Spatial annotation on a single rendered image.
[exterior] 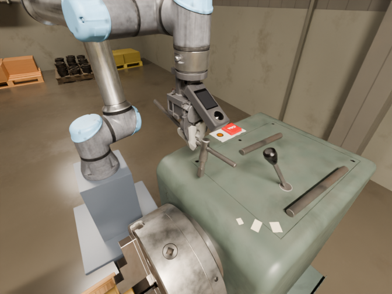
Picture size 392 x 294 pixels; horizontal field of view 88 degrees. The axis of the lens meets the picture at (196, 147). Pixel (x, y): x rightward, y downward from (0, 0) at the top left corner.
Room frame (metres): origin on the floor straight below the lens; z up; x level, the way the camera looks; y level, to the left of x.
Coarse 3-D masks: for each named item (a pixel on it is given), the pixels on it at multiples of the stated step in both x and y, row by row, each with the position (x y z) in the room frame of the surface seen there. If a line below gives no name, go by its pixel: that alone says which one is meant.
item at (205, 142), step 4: (204, 140) 0.42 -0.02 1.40; (208, 140) 0.42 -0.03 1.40; (204, 144) 0.41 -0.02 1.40; (208, 144) 0.42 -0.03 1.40; (200, 148) 0.42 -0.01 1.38; (204, 148) 0.41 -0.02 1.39; (200, 152) 0.42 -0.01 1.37; (204, 152) 0.41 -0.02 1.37; (200, 156) 0.41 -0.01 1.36; (204, 156) 0.41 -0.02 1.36; (200, 160) 0.41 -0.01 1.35; (204, 160) 0.41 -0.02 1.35; (200, 164) 0.41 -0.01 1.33; (204, 164) 0.41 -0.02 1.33; (200, 168) 0.41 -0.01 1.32; (204, 168) 0.41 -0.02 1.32; (200, 172) 0.41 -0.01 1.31; (200, 176) 0.41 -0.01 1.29
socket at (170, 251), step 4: (168, 244) 0.25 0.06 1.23; (172, 244) 0.25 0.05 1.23; (164, 248) 0.24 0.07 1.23; (168, 248) 0.24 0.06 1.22; (172, 248) 0.24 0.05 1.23; (176, 248) 0.24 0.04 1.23; (164, 252) 0.23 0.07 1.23; (168, 252) 0.24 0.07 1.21; (172, 252) 0.24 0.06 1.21; (176, 252) 0.23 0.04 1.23; (164, 256) 0.22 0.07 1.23; (168, 256) 0.22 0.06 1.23; (172, 256) 0.22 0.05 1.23
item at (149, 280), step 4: (148, 276) 0.25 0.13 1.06; (152, 276) 0.25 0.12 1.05; (144, 280) 0.24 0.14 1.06; (148, 280) 0.24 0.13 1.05; (152, 280) 0.24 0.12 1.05; (136, 284) 0.23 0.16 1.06; (140, 284) 0.23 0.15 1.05; (144, 284) 0.23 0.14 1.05; (148, 284) 0.23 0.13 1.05; (152, 284) 0.23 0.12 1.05; (132, 288) 0.22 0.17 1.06; (136, 288) 0.22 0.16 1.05; (140, 288) 0.22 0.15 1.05; (144, 288) 0.22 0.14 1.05; (148, 288) 0.23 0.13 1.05; (136, 292) 0.21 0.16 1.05; (140, 292) 0.21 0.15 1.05; (144, 292) 0.22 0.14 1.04
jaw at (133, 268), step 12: (132, 228) 0.31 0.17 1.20; (120, 240) 0.28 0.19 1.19; (132, 240) 0.27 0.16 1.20; (132, 252) 0.25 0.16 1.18; (120, 264) 0.24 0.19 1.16; (132, 264) 0.24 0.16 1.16; (144, 264) 0.24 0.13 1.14; (120, 276) 0.22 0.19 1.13; (132, 276) 0.22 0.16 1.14; (144, 276) 0.22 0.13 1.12; (120, 288) 0.20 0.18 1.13
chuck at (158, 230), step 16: (144, 224) 0.31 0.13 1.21; (160, 224) 0.30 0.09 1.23; (144, 240) 0.25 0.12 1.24; (160, 240) 0.25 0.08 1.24; (176, 240) 0.26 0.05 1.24; (144, 256) 0.25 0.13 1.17; (160, 256) 0.22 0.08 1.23; (176, 256) 0.22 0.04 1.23; (192, 256) 0.23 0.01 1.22; (160, 272) 0.19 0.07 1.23; (176, 272) 0.19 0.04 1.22; (192, 272) 0.20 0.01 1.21; (160, 288) 0.19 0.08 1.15; (176, 288) 0.17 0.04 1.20; (192, 288) 0.17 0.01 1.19; (208, 288) 0.18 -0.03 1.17
